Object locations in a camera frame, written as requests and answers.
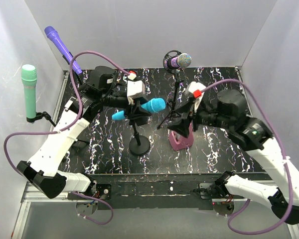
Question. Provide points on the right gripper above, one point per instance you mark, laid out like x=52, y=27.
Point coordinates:
x=181, y=126

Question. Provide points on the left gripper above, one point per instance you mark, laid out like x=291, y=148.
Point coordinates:
x=137, y=111

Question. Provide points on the blue microphone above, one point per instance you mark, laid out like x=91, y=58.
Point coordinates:
x=155, y=105

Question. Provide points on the black round-base desk stand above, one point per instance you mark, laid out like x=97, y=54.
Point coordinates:
x=139, y=145

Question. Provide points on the glitter purple microphone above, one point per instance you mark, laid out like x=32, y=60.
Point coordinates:
x=178, y=61

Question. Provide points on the black tripod shock-mount stand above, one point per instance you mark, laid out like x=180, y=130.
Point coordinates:
x=175, y=72

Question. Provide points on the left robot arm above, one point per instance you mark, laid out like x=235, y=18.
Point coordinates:
x=98, y=91

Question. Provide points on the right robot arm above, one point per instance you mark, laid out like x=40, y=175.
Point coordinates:
x=253, y=137

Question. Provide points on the pink phone dock stand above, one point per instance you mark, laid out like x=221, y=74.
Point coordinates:
x=179, y=142

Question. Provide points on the green microphone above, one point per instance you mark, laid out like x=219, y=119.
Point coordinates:
x=29, y=80

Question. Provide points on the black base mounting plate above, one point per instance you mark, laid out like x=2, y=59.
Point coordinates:
x=150, y=191

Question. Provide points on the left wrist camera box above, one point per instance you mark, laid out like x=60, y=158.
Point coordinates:
x=135, y=88

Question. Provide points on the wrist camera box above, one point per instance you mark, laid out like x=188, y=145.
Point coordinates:
x=194, y=90
x=135, y=88

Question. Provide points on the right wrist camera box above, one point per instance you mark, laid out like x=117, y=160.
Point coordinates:
x=194, y=90

